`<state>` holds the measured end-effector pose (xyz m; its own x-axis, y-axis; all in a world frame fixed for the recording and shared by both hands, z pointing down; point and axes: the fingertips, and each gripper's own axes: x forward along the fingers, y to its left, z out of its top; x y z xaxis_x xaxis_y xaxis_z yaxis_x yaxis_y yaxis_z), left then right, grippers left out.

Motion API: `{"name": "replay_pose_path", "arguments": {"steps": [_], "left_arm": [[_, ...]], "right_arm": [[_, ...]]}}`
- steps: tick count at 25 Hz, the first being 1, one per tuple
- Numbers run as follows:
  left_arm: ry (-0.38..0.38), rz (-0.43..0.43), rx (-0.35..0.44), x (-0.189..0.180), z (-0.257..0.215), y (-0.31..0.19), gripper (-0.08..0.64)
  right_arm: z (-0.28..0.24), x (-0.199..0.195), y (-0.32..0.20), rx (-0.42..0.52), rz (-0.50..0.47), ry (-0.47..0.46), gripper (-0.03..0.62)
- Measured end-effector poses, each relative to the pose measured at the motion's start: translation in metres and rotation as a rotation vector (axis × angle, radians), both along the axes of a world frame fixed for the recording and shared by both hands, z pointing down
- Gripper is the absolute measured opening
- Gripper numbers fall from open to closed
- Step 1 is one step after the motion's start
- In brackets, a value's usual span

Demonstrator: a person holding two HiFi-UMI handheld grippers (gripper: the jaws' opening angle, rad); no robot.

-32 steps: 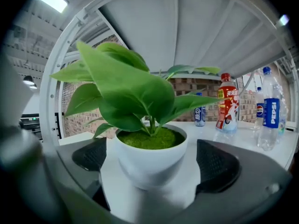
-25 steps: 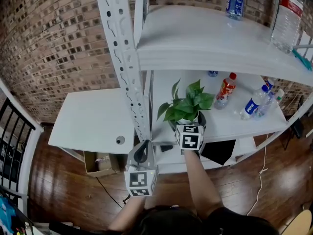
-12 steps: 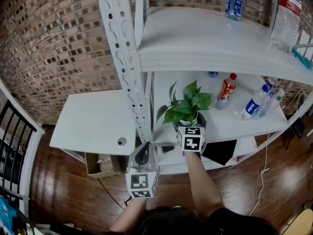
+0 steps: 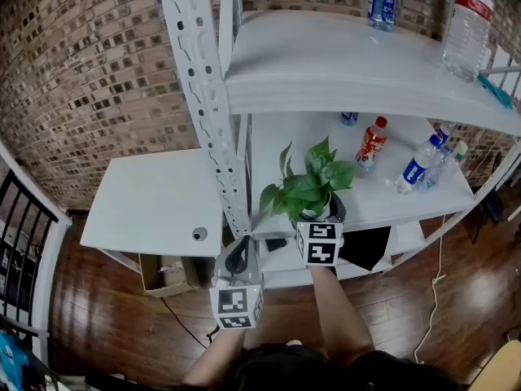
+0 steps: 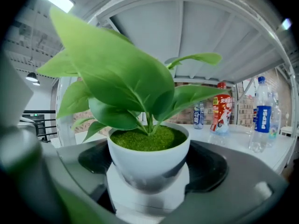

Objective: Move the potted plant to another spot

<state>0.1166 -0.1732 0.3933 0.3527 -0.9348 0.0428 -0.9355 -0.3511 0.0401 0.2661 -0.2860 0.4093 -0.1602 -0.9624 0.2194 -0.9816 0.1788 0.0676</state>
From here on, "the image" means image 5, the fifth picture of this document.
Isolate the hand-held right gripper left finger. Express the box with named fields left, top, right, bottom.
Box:
left=56, top=138, right=117, bottom=215

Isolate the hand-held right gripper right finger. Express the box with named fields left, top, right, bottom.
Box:
left=161, top=140, right=290, bottom=224

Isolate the green potted plant white pot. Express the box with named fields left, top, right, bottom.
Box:
left=37, top=7, right=231, bottom=195

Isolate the black metal railing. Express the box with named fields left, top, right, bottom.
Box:
left=22, top=110, right=58, bottom=142

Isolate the clear bottle red label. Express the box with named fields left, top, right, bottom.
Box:
left=209, top=82, right=233, bottom=146

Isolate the tall clear bottle blue label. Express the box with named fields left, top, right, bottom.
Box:
left=249, top=76, right=273, bottom=154

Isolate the clear bottle pale label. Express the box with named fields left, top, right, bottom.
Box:
left=267, top=91, right=282, bottom=148

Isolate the small clear bottle blue label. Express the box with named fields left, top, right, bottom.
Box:
left=193, top=101, right=205, bottom=130

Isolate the white paper sheet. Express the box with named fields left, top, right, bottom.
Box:
left=242, top=77, right=260, bottom=97

